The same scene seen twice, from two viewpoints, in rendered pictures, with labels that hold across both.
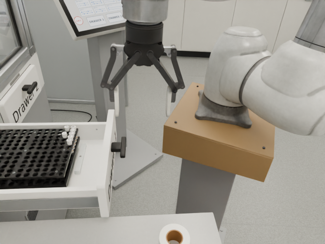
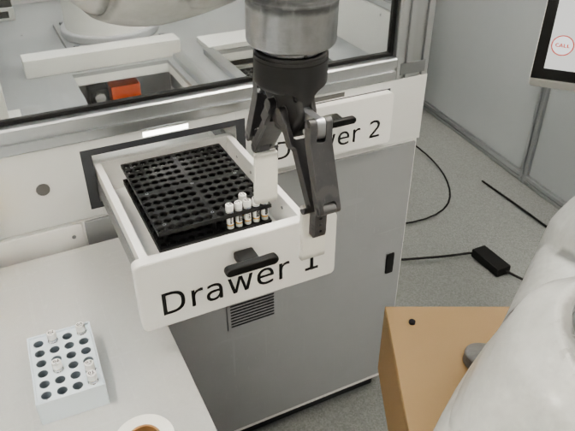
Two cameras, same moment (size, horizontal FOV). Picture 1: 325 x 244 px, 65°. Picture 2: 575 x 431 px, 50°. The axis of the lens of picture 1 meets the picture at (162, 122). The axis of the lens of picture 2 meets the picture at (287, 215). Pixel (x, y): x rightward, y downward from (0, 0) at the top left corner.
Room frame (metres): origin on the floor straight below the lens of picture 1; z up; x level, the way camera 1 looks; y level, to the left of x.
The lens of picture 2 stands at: (0.32, -0.52, 1.41)
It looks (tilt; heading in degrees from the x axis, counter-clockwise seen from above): 34 degrees down; 70
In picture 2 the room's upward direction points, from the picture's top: straight up
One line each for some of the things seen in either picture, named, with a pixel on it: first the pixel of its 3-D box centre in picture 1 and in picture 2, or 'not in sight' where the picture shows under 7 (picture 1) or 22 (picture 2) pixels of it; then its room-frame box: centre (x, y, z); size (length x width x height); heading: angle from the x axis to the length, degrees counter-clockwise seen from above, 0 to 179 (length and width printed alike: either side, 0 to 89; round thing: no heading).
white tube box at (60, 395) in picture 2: not in sight; (67, 369); (0.24, 0.12, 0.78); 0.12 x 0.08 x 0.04; 94
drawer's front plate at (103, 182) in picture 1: (108, 156); (240, 267); (0.49, 0.13, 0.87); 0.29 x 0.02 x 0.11; 6
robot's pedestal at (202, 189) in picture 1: (203, 198); not in sight; (0.76, -0.21, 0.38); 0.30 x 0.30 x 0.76; 71
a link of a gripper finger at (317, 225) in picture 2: (177, 91); (322, 219); (0.53, -0.03, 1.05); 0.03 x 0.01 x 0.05; 96
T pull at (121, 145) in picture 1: (118, 146); (247, 259); (0.49, 0.11, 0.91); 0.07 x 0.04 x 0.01; 6
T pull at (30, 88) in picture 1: (28, 87); (334, 120); (0.77, 0.46, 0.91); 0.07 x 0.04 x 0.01; 6
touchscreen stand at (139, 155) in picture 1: (113, 95); not in sight; (1.42, 0.32, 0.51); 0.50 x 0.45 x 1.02; 48
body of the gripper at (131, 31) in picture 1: (143, 43); (290, 89); (0.53, 0.05, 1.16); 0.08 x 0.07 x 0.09; 96
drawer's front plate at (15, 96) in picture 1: (22, 96); (327, 130); (0.76, 0.49, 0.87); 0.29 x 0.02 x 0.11; 6
